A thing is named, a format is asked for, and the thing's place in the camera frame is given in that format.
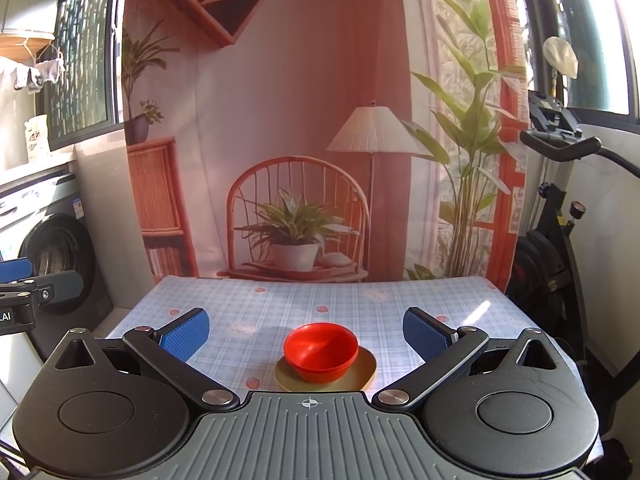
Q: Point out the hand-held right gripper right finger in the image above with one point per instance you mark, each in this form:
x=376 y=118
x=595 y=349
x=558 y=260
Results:
x=427 y=332

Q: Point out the window with dark frame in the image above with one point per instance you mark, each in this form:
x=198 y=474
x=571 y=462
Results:
x=590 y=30

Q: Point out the printed backdrop cloth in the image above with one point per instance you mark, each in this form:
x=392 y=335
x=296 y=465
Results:
x=300 y=85

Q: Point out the grey washing machine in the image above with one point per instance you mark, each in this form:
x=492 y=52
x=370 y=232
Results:
x=60 y=255

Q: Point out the white detergent bag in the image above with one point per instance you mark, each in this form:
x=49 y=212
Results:
x=37 y=137

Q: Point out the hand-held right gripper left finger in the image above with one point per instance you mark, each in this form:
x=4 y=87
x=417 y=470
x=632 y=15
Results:
x=186 y=335

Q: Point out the red bowl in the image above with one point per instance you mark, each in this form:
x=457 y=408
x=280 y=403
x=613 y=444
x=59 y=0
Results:
x=320 y=347

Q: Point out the green plate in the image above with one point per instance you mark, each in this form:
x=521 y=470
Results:
x=362 y=370

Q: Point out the black exercise bike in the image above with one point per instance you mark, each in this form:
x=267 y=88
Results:
x=550 y=240

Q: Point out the window with metal grille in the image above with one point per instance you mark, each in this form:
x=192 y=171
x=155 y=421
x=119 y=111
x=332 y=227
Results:
x=82 y=55

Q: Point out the hanging laundry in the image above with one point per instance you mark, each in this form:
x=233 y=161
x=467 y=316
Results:
x=37 y=72

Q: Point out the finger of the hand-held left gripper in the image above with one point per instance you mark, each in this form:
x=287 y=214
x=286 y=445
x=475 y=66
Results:
x=62 y=287
x=15 y=271

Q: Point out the checked tablecloth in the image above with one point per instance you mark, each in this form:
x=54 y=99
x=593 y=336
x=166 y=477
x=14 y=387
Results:
x=300 y=305

